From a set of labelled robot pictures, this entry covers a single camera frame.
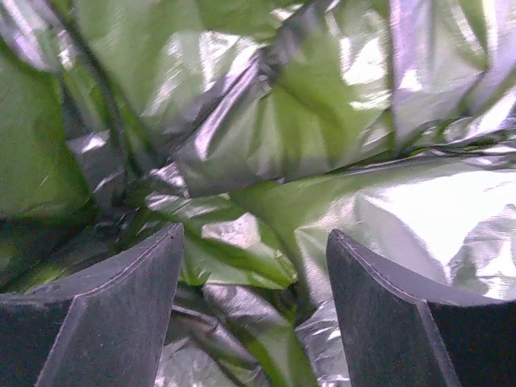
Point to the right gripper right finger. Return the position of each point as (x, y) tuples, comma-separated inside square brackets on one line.
[(400, 328)]

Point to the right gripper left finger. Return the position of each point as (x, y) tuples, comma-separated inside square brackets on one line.
[(102, 326)]

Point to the black trash bag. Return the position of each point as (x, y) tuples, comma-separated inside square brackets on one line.
[(260, 127)]

